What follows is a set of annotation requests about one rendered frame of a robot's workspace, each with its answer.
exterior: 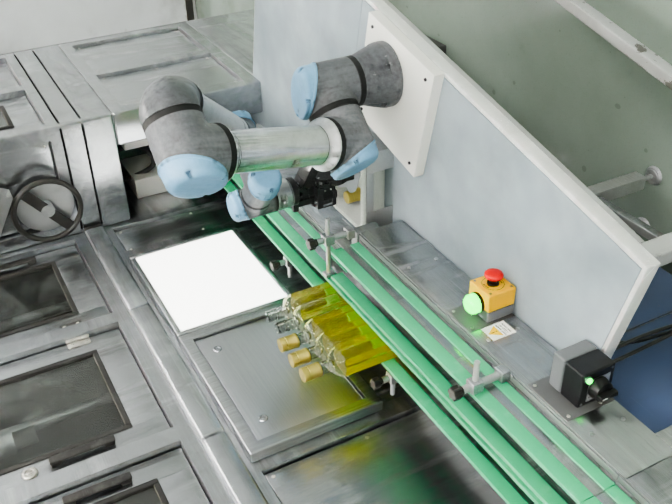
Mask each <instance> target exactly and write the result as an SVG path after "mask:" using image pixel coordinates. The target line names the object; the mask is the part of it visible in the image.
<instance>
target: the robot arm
mask: <svg viewBox="0 0 672 504"><path fill-rule="evenodd" d="M402 93H403V72H402V67H401V64H400V61H399V58H398V56H397V54H396V52H395V50H394V49H393V48H392V46H391V45H390V44H389V43H387V42H385V41H376V42H372V43H370V44H368V45H367V46H365V47H364V48H362V49H360V50H358V51H357V52H355V53H354V54H352V55H349V56H344V57H339V58H334V59H330V60H325V61H320V62H316V63H315V62H311V63H310V64H307V65H304V66H300V67H298V68H297V69H296V70H295V72H294V73H293V76H292V80H291V100H292V105H293V108H294V111H295V114H296V115H297V117H298V118H299V119H301V120H308V119H309V121H310V123H309V125H305V126H287V127H270V128H256V125H255V122H254V121H253V120H252V117H251V115H250V114H249V112H247V111H244V110H243V111H241V110H238V111H234V112H231V111H229V110H227V109H226V108H224V107H222V106H221V105H219V104H217V103H216V102H214V101H212V100H211V99H209V98H208V97H206V96H204V95H203V94H202V91H201V89H200V88H199V87H198V86H197V85H196V84H195V83H193V82H191V81H190V80H188V79H186V78H184V77H181V76H176V75H168V76H163V77H160V78H158V79H156V80H155V81H153V82H152V83H151V84H150V85H149V86H148V87H147V88H146V90H145V91H144V93H143V95H142V97H141V100H140V104H139V119H140V123H141V126H142V129H143V131H144V133H145V136H146V139H147V142H148V144H149V147H150V150H151V153H152V155H153V158H154V161H155V163H156V166H157V172H158V175H159V177H160V178H161V180H162V181H163V184H164V186H165V188H166V190H167V191H168V192H169V193H170V194H171V195H173V196H176V197H179V198H199V197H203V196H204V195H211V194H213V193H216V192H218V191H219V190H221V189H222V188H224V187H225V186H226V184H227V182H228V181H229V180H231V179H232V177H233V176H234V174H240V177H241V179H242V182H243V184H244V186H243V188H242V189H240V190H238V189H237V190H235V191H233V192H230V193H228V195H227V198H226V202H227V207H228V211H229V213H230V216H231V217H232V219H233V220H234V221H236V222H240V221H245V220H250V219H253V218H256V217H259V216H263V215H266V214H270V213H273V212H277V211H280V210H283V209H287V208H291V209H292V211H293V212H294V213H295V212H298V211H299V207H302V206H305V205H309V204H311V205H312V206H313V207H316V208H317V209H318V210H319V209H322V208H326V207H329V206H333V205H336V198H337V190H336V189H335V186H337V187H346V188H347V190H348V191H349V192H350V193H353V192H355V191H356V189H357V186H358V182H359V179H360V177H361V171H362V170H363V169H365V168H367V167H368V166H370V165H371V164H372V163H373V162H375V161H376V159H377V158H378V155H379V151H378V148H377V146H376V143H375V142H376V140H375V139H374V138H373V136H372V133H371V131H370V129H369V126H368V124H367V122H366V119H365V117H364V115H363V112H362V110H361V108H360V106H370V107H379V108H387V107H391V106H395V105H396V104H398V102H399V101H400V99H401V97H402ZM297 167H300V168H299V170H298V172H297V174H296V176H295V178H294V179H293V178H292V177H287V178H282V176H281V173H280V171H279V170H278V169H288V168H297ZM295 181H296V182H295ZM328 203H332V204H330V205H326V206H323V205H325V204H328Z"/></svg>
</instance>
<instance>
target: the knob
mask: <svg viewBox="0 0 672 504"><path fill-rule="evenodd" d="M588 395H589V396H590V397H592V398H594V399H595V400H597V401H599V402H604V401H606V400H608V399H610V398H612V397H614V396H617V395H618V391H617V390H616V389H615V388H613V385H612V384H611V383H610V382H609V380H608V379H607V378H606V377H604V376H601V377H598V378H597V379H595V380H594V381H593V382H592V384H591V385H590V386H589V388H588Z"/></svg>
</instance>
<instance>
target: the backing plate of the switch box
mask: <svg viewBox="0 0 672 504"><path fill-rule="evenodd" d="M549 381H550V375H549V376H547V377H545V378H542V379H540V380H538V381H535V382H533V383H531V384H528V386H529V387H530V388H531V389H532V390H533V391H534V392H535V393H537V394H538V395H539V396H540V397H541V398H542V399H543V400H544V401H545V402H546V403H547V404H548V405H550V406H551V407H552V408H553V409H554V410H555V411H556V412H557V413H558V414H559V415H560V416H561V417H563V418H564V419H565V420H566V421H567V422H569V421H571V420H573V419H575V418H577V417H579V416H582V415H584V414H586V413H588V412H590V411H592V410H595V409H597V408H599V407H601V406H603V405H605V404H608V403H610V402H612V401H614V400H615V399H614V398H610V399H608V400H606V401H604V402H599V401H597V400H594V401H592V402H590V403H588V404H586V405H583V406H581V407H579V408H577V407H575V406H574V405H573V404H572V403H571V402H570V401H569V400H567V399H566V398H565V397H564V396H563V395H562V394H561V392H559V391H557V390H556V389H555V388H554V387H553V386H552V385H551V384H550V383H549Z"/></svg>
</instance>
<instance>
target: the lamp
mask: <svg viewBox="0 0 672 504"><path fill-rule="evenodd" d="M463 305H464V308H465V310H466V311H467V312H468V313H470V314H477V313H480V312H483V311H484V307H485V305H484V301H483V298H482V296H481V295H480V294H479V293H478V292H472V293H471V294H468V295H466V296H465V298H464V299H463Z"/></svg>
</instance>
